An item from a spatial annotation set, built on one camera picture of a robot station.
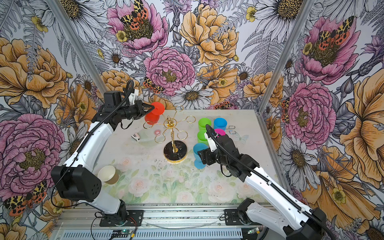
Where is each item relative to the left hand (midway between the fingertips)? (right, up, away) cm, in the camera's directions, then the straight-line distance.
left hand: (154, 111), depth 77 cm
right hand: (+26, -22, -3) cm, 34 cm away
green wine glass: (+25, -6, +20) cm, 33 cm away
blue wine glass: (+22, -19, +6) cm, 30 cm away
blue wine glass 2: (+36, -6, +17) cm, 40 cm away
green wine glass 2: (+25, -15, +13) cm, 31 cm away
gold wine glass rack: (+8, -24, +18) cm, 31 cm away
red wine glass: (-4, -3, +12) cm, 13 cm away
